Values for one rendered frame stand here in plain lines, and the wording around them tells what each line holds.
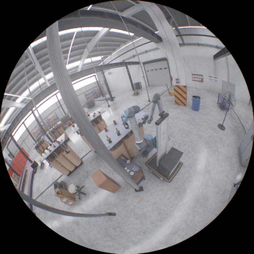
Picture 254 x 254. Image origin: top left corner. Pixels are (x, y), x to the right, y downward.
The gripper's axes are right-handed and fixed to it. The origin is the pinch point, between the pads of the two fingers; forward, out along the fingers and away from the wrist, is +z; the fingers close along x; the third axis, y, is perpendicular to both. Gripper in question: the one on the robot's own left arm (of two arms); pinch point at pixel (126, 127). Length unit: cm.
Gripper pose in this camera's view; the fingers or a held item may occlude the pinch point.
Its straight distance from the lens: 192.9
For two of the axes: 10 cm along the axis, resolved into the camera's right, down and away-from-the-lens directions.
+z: 2.8, 7.9, 5.5
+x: 6.9, 2.4, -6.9
